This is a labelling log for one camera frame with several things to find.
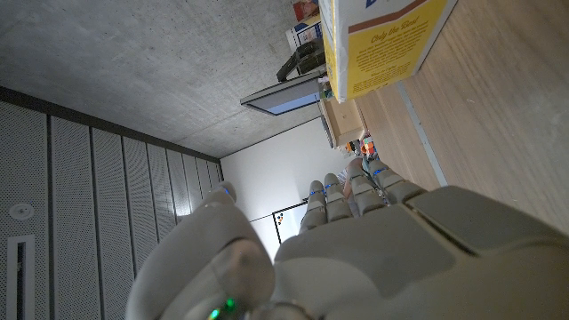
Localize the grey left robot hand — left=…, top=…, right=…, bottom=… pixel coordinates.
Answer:
left=125, top=159, right=569, bottom=320

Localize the small wooden box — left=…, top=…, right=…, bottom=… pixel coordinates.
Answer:
left=318, top=98, right=368, bottom=149

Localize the yellow and white carton box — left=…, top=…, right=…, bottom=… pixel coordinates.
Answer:
left=317, top=0, right=459, bottom=104

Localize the colourful puzzle cube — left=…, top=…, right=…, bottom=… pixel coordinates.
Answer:
left=358, top=136, right=378, bottom=156

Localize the black monitor with stand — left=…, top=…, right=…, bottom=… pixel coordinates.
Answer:
left=239, top=37, right=328, bottom=117

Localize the white canister with blue label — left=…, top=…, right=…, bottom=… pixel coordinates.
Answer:
left=285, top=17, right=324, bottom=53

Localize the ceiling slot vent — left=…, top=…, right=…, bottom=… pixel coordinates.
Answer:
left=6, top=234, right=36, bottom=320

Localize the round ceiling sensor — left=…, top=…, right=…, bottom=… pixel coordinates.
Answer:
left=8, top=203, right=36, bottom=221

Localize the whiteboard with black frame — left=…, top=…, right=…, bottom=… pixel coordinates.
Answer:
left=271, top=200, right=310, bottom=244

